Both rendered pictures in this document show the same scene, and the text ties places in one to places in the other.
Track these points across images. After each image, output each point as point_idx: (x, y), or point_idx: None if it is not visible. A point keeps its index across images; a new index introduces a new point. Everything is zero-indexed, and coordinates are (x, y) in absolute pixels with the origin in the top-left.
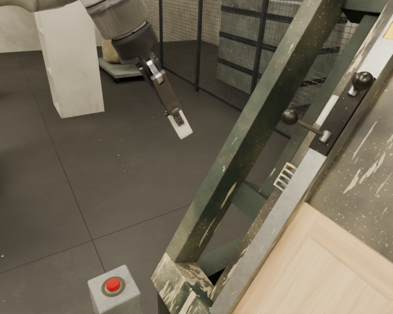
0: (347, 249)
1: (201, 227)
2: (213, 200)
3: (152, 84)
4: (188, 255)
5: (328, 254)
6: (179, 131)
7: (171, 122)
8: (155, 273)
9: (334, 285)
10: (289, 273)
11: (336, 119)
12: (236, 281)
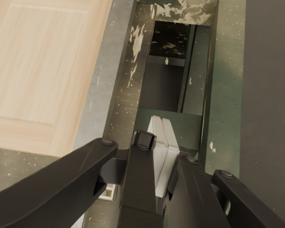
0: (9, 133)
1: (211, 58)
2: (209, 97)
3: (116, 223)
4: (214, 20)
5: (28, 118)
6: (150, 127)
7: (161, 132)
8: None
9: (15, 95)
10: (63, 79)
11: None
12: (115, 34)
